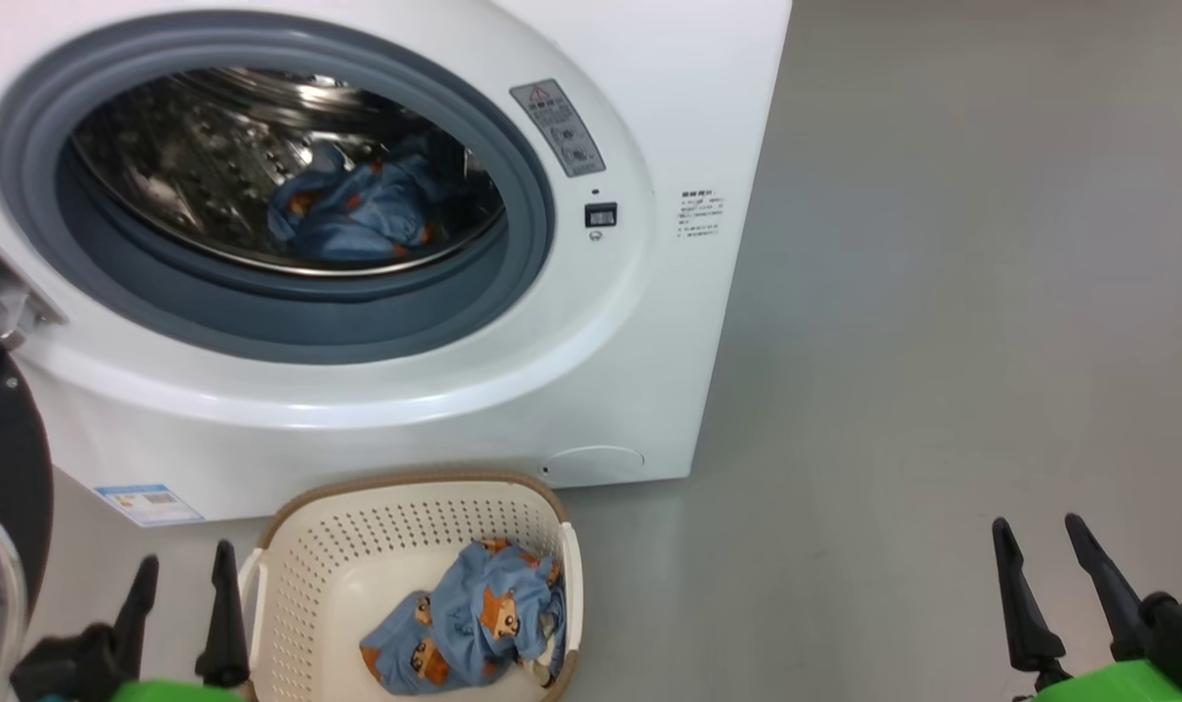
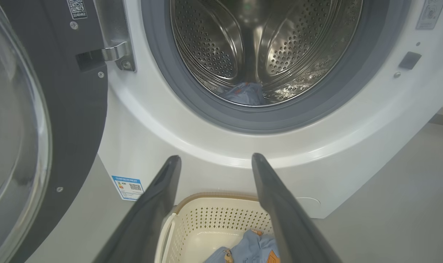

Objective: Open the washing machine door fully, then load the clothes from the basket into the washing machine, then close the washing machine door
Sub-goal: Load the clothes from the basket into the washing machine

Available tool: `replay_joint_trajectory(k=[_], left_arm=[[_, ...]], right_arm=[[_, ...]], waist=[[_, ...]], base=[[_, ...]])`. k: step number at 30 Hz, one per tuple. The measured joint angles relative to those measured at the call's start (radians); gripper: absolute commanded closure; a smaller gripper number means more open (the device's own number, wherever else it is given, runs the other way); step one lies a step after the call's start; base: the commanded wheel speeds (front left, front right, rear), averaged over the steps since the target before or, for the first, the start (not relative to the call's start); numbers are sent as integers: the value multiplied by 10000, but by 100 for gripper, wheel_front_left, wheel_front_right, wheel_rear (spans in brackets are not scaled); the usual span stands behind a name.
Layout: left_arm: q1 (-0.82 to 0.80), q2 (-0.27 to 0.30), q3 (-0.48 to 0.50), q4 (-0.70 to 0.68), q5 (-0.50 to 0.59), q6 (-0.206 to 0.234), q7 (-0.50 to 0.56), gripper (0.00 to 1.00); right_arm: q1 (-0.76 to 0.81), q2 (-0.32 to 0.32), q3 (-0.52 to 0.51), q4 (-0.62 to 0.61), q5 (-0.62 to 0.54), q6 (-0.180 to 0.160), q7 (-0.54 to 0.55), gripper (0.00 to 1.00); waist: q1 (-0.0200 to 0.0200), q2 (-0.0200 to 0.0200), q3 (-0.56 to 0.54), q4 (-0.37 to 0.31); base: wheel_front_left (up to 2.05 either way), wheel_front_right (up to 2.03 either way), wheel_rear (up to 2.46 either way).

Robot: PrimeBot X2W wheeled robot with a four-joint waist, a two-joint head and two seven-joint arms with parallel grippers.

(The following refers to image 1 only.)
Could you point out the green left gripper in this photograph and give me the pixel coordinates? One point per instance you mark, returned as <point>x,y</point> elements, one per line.
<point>177,694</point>

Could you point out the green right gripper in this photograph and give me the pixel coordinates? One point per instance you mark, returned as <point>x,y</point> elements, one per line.
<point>1127,687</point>

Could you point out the black round washer door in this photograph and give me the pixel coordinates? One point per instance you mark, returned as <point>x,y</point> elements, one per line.
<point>6,458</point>

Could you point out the blue garment orange print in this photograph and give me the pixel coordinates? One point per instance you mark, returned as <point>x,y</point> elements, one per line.
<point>474,614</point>
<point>357,210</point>

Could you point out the cream perforated laundry basket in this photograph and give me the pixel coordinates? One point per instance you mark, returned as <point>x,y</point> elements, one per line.
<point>337,575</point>

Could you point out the grey rubber door gasket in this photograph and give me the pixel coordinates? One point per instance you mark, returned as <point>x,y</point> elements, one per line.
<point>289,312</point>

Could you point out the white front-load washing machine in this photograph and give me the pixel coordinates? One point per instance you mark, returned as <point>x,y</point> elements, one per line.
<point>601,370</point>

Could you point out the black door latch socket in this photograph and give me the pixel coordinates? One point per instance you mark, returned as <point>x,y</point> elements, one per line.
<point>601,214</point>

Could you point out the blue energy label sticker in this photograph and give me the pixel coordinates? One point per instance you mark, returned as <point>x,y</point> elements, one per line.
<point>150,505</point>

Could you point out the round filter cover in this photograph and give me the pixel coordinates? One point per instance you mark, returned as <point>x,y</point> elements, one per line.
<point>594,465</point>

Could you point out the steel washer drum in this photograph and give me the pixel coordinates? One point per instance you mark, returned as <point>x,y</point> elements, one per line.
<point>191,166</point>

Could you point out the grey warning sticker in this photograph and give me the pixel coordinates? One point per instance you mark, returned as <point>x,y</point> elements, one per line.
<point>558,127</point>

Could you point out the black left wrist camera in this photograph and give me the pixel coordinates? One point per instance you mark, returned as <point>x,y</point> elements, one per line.
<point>64,668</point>

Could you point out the metal door hinge bracket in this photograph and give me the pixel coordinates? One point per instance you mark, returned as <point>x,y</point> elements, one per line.
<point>11,288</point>

